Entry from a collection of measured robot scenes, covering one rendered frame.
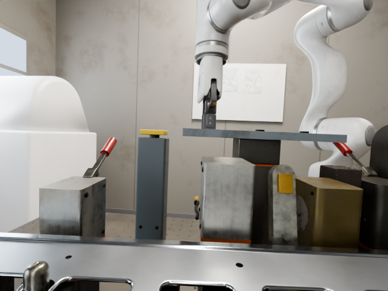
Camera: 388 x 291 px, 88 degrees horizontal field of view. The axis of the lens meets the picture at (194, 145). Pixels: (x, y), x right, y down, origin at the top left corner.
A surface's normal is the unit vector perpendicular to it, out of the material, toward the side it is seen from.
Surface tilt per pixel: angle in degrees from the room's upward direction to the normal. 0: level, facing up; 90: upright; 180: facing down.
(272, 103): 90
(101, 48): 90
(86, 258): 0
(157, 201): 90
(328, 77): 102
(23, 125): 79
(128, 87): 90
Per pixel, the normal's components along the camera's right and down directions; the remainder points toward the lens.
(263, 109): -0.08, 0.05
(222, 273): 0.04, -1.00
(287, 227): 0.00, -0.15
